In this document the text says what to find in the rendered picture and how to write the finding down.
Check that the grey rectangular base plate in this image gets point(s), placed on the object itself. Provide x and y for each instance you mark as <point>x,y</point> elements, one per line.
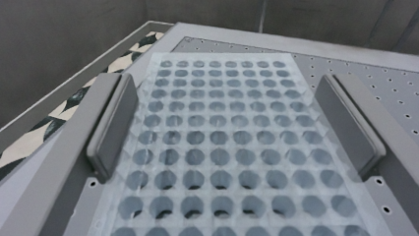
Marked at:
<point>397,91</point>

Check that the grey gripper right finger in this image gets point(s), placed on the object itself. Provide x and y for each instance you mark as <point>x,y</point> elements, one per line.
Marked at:
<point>374,142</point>

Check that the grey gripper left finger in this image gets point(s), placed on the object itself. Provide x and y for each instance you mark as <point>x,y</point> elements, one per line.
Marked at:
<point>86,148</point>

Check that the clear well plate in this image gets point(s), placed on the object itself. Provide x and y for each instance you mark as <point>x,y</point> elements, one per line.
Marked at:
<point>235,144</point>

